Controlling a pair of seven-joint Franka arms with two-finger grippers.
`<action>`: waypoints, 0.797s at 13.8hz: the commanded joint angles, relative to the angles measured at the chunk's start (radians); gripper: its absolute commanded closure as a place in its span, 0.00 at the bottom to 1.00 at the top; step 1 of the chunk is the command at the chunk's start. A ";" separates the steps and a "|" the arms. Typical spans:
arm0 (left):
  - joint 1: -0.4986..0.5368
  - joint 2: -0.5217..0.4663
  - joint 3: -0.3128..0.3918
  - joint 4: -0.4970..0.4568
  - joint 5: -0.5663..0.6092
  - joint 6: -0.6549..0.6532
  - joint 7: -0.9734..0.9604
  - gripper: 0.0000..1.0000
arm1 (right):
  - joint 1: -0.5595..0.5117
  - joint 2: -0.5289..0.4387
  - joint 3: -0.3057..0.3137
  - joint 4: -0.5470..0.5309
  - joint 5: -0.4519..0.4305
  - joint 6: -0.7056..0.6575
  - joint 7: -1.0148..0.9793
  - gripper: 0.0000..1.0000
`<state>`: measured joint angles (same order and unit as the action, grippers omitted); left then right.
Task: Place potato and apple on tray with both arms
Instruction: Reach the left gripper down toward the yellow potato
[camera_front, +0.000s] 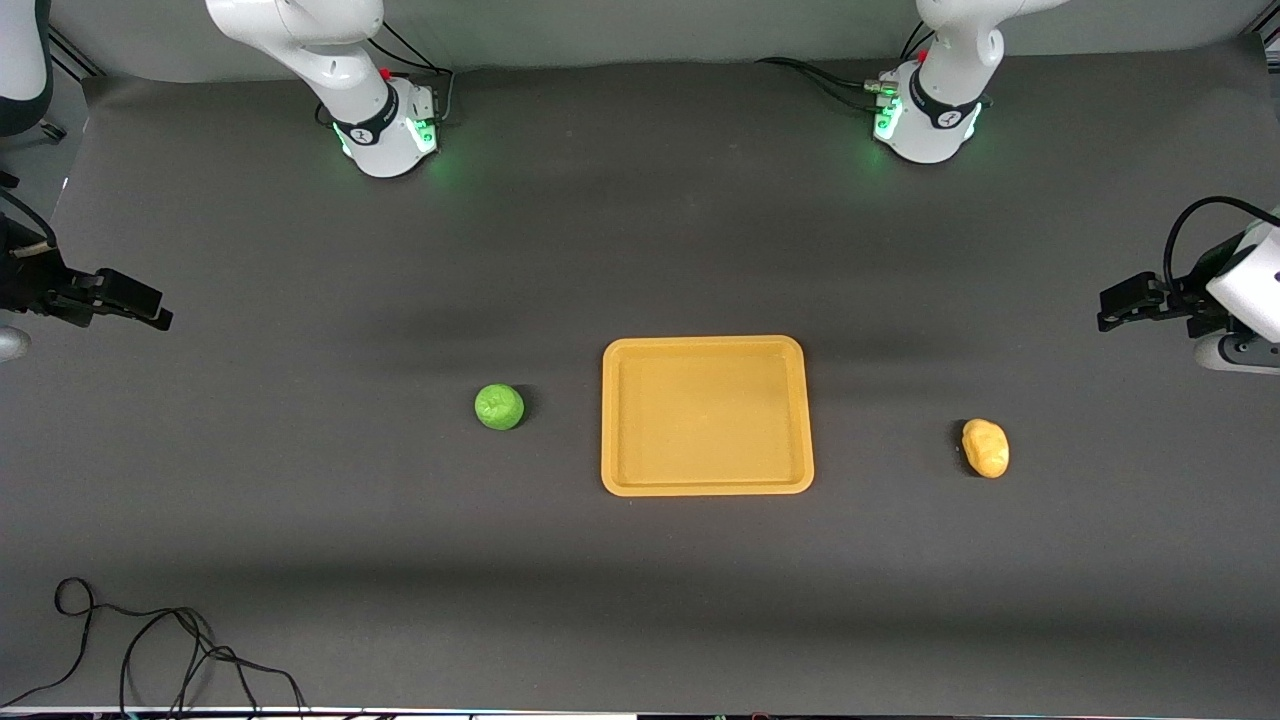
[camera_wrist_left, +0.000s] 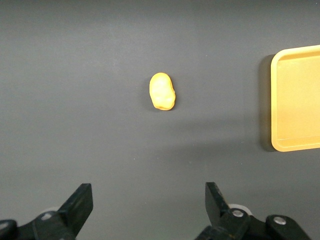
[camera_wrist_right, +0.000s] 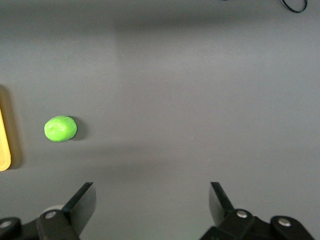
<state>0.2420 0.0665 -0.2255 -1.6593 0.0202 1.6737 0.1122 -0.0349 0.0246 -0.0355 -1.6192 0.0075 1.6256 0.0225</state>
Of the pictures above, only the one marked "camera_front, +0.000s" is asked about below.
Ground loose thin black cable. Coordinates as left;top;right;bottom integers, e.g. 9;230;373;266
0;577;307;717

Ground aluminium frame rail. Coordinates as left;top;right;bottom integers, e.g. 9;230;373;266
48;28;106;80

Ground orange plastic tray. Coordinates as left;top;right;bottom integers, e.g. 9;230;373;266
600;335;816;498

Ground green apple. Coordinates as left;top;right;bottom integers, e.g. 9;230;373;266
474;383;526;432

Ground dark grey table mat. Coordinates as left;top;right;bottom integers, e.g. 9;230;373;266
0;35;1280;716

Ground black base cable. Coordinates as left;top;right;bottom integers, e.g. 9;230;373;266
755;57;896;113
365;20;457;127

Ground black left base cable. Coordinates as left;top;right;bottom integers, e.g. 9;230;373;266
755;57;896;113

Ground black right base cable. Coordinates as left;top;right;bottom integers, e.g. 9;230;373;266
365;20;457;127

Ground yellow potato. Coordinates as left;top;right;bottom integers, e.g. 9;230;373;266
961;418;1011;480

